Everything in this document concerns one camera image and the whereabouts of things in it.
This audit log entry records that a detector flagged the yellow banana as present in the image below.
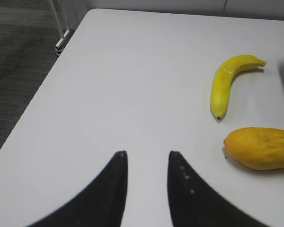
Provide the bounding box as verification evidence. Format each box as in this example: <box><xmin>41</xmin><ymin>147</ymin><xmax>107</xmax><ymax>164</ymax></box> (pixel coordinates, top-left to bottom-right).
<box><xmin>210</xmin><ymin>54</ymin><xmax>266</xmax><ymax>121</ymax></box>

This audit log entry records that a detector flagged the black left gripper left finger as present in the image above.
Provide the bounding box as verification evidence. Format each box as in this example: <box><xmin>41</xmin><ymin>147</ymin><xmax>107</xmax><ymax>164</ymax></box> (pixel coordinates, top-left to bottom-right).
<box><xmin>31</xmin><ymin>151</ymin><xmax>128</xmax><ymax>227</ymax></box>

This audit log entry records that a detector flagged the white metal rack leg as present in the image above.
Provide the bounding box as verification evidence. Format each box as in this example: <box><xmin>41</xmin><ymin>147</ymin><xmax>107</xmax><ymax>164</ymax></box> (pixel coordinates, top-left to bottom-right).
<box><xmin>48</xmin><ymin>0</ymin><xmax>71</xmax><ymax>56</ymax></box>

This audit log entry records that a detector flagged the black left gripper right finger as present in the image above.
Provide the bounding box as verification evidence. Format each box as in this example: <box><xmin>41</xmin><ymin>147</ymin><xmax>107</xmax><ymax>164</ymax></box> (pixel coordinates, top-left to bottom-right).
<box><xmin>167</xmin><ymin>151</ymin><xmax>264</xmax><ymax>227</ymax></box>

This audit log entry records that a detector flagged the orange yellow mango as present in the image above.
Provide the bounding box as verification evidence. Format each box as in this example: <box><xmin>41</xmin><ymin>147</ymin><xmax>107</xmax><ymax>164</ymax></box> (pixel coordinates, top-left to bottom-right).
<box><xmin>223</xmin><ymin>127</ymin><xmax>284</xmax><ymax>171</ymax></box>

